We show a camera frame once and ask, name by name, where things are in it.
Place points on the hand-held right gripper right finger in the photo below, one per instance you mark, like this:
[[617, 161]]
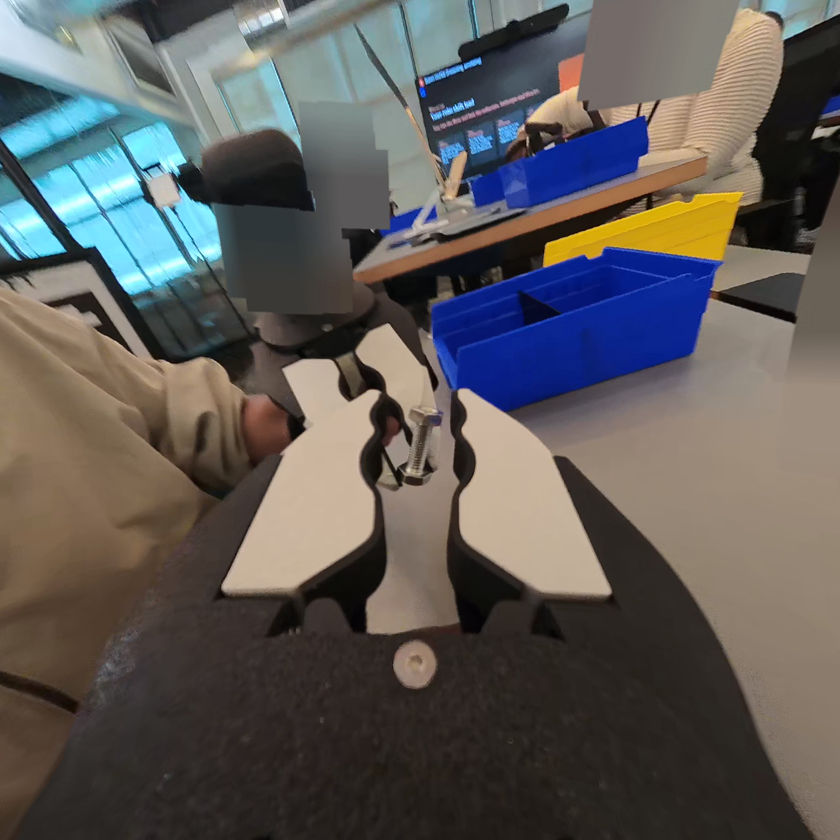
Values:
[[536, 525]]

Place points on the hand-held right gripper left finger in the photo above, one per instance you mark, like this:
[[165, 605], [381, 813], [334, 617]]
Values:
[[299, 525]]

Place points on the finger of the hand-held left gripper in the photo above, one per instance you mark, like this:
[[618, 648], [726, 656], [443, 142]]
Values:
[[322, 387], [394, 361]]

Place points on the silver bolt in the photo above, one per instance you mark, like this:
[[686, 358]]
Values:
[[420, 440]]

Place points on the blue divided storage bin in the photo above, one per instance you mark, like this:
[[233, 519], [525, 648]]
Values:
[[591, 348]]

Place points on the person's left hand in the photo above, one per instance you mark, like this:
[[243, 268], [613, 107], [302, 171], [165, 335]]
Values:
[[269, 431]]

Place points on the small blue storage bin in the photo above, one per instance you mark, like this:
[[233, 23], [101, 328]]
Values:
[[400, 219]]

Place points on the brown wooden desk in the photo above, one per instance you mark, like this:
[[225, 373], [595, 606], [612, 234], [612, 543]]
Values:
[[525, 217]]

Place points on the white studio light panel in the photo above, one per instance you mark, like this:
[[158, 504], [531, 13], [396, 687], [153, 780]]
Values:
[[162, 190]]

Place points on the black white tag board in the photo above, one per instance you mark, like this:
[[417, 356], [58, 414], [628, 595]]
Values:
[[79, 282]]

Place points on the computer monitor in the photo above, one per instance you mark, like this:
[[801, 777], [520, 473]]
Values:
[[486, 105]]

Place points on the yellow storage bin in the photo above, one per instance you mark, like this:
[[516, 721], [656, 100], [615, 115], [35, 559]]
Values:
[[656, 230]]

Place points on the dark flat tablet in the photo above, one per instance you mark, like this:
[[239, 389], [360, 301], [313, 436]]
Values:
[[768, 295]]

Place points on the silver ventilation duct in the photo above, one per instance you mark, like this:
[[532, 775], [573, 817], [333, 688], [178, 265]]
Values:
[[260, 20]]

